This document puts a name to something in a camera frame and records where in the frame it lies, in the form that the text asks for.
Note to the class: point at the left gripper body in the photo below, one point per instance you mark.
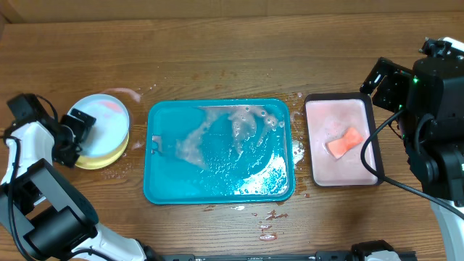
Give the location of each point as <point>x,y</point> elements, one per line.
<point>73,133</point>

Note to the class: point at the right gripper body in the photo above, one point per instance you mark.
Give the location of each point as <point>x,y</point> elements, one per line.
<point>386,94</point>

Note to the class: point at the yellow-green plate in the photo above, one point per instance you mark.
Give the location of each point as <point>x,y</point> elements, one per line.
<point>95,163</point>

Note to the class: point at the light blue plate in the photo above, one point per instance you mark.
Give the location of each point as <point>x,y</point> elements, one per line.
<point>110,128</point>

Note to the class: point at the pink sponge with dark scourer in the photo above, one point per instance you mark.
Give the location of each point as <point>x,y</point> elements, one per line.
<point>339,147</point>

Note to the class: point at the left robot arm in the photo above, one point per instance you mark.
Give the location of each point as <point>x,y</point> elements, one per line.
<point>46,216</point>

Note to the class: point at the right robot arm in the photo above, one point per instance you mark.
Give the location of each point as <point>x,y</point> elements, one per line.
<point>426,101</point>

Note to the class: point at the black tray with soapy water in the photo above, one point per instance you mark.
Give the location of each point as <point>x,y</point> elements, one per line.
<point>328,118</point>

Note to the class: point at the teal plastic tray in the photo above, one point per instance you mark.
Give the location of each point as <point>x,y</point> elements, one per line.
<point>218,152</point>

